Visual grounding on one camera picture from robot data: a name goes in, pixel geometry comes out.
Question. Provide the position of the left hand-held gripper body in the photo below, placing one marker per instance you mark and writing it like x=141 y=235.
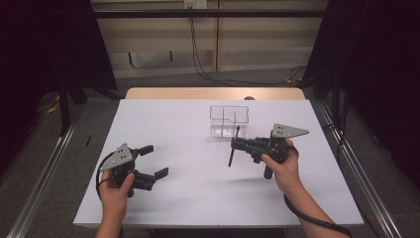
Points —
x=116 y=158

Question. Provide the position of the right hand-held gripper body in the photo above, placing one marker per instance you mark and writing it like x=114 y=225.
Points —
x=288 y=130

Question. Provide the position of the black makeup brush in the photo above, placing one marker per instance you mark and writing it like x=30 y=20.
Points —
x=231 y=158

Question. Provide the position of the clear plastic organizer box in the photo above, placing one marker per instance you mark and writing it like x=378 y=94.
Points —
x=224 y=119

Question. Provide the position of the person's left hand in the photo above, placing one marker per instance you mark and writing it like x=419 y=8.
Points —
x=114 y=195

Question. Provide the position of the person's right hand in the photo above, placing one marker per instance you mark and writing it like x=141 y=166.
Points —
x=285 y=172

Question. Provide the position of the small black floor stick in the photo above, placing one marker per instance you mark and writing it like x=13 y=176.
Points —
x=88 y=140

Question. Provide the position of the white table mat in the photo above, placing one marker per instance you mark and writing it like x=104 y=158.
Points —
x=185 y=198

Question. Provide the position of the dark round table grommet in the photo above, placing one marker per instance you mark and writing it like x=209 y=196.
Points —
x=249 y=98

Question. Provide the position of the wooden table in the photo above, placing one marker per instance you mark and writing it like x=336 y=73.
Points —
x=198 y=93

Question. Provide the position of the black curtain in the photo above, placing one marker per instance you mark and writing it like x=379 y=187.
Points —
x=376 y=66
x=46 y=46

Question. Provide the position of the black metal stand post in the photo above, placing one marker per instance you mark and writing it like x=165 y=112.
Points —
x=336 y=92
x=63 y=109

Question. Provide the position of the aluminium floor rail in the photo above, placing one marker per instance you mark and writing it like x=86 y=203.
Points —
x=43 y=178
x=360 y=172

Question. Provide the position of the black horizontal frame bar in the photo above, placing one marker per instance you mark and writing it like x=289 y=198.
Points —
x=211 y=13

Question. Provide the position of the white wall socket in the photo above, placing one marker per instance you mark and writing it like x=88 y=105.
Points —
x=195 y=3

